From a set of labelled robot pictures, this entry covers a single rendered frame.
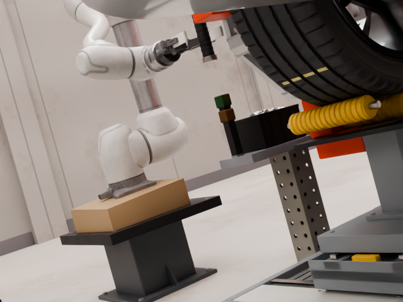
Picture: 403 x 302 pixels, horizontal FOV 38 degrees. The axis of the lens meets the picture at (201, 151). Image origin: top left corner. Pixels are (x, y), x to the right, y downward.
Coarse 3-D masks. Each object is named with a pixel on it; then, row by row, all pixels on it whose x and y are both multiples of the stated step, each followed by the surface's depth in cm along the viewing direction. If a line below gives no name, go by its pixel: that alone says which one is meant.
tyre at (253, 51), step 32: (320, 0) 121; (256, 32) 132; (288, 32) 126; (320, 32) 122; (352, 32) 126; (288, 64) 134; (320, 64) 129; (352, 64) 125; (384, 64) 131; (320, 96) 141; (352, 96) 140; (384, 96) 142
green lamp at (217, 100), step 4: (216, 96) 191; (220, 96) 190; (224, 96) 190; (228, 96) 191; (216, 100) 191; (220, 100) 190; (224, 100) 190; (228, 100) 191; (216, 104) 192; (220, 104) 191; (224, 104) 190; (228, 104) 191
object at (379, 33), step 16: (336, 0) 125; (352, 0) 159; (368, 0) 164; (384, 0) 165; (400, 0) 161; (384, 16) 164; (400, 16) 160; (384, 32) 162; (400, 32) 156; (384, 48) 132; (400, 48) 150
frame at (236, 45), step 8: (352, 8) 175; (360, 8) 173; (352, 16) 176; (360, 16) 173; (368, 16) 172; (224, 24) 146; (232, 24) 146; (360, 24) 172; (368, 24) 172; (232, 32) 146; (368, 32) 171; (232, 40) 145; (240, 40) 143; (232, 48) 146; (240, 48) 144; (240, 56) 148; (248, 56) 148; (248, 64) 149; (256, 64) 149; (264, 72) 150; (272, 80) 152; (280, 88) 154; (288, 96) 156
